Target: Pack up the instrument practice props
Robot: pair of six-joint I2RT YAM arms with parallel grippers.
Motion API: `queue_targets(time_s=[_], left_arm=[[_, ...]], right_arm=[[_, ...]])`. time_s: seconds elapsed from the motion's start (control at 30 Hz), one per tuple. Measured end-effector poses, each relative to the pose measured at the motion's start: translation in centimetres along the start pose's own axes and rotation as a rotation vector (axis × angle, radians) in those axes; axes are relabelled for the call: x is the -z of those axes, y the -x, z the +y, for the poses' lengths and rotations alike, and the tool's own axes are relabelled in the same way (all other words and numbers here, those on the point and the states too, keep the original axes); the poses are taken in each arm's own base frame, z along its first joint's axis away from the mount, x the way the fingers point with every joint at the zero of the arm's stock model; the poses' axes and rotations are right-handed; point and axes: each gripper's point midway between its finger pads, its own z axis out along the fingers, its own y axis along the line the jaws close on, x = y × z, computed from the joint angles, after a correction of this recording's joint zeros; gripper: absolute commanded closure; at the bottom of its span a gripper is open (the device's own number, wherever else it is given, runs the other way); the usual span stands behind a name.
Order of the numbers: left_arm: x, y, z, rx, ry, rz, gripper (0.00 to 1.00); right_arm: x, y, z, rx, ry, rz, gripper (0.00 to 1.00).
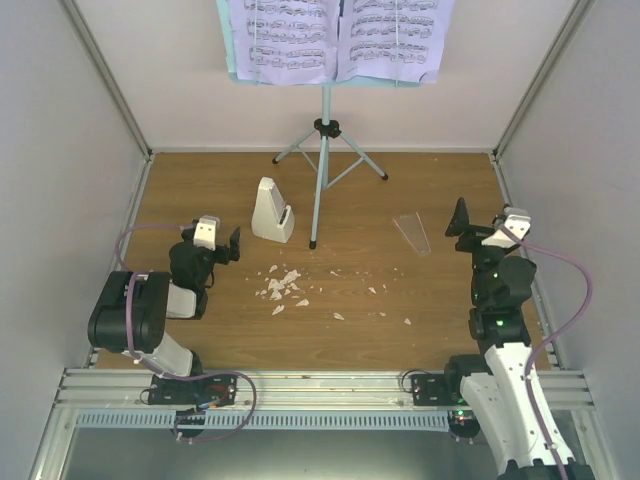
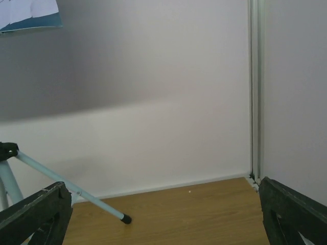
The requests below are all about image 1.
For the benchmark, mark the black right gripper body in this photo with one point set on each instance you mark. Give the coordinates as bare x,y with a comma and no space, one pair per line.
472,233

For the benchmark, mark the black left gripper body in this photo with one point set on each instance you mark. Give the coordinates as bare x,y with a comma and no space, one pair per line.
224,256

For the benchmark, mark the clear plastic metronome cover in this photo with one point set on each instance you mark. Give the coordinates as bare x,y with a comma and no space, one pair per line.
412,229

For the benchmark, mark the white metronome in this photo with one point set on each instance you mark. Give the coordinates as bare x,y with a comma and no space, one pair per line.
273,218

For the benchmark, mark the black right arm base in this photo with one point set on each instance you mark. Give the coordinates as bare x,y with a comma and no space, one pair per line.
430,389

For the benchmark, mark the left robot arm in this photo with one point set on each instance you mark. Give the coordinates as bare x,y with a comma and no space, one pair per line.
130,315

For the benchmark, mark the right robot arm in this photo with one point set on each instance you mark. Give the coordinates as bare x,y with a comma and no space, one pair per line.
500,384

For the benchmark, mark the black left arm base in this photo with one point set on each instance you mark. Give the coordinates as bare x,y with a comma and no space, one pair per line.
207,393

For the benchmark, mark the white debris pile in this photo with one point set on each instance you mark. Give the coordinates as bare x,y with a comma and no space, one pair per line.
335,293

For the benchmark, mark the light blue music stand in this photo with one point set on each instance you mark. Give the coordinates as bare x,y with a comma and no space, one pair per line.
320,165

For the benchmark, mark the white sheet music pages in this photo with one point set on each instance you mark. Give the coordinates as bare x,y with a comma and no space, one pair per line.
340,40

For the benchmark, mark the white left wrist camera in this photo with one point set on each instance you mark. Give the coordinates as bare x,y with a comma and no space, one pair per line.
205,232

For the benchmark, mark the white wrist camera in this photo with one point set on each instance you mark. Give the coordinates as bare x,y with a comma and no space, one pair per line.
205,232
510,227

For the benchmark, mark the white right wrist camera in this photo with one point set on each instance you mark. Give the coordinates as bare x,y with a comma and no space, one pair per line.
510,227

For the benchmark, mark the aluminium front rail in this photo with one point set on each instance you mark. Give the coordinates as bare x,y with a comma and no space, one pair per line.
297,390

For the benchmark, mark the slotted grey cable duct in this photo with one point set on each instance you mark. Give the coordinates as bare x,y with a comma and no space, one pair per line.
268,420

